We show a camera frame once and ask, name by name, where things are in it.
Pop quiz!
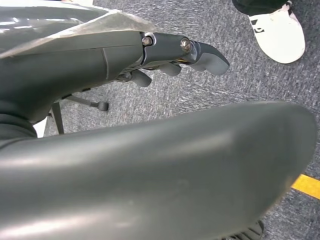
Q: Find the white shoe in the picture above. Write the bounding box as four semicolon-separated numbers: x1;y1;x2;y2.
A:
248;0;306;65

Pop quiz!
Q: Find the yellow floor tape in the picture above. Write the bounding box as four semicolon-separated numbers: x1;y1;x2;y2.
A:
291;173;320;201

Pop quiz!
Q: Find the black chair base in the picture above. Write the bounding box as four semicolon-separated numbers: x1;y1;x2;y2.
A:
48;94;110;135

